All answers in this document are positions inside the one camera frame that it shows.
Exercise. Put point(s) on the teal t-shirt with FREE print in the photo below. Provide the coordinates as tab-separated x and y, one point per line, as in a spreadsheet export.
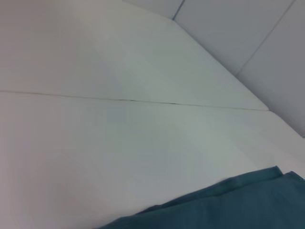
226	205

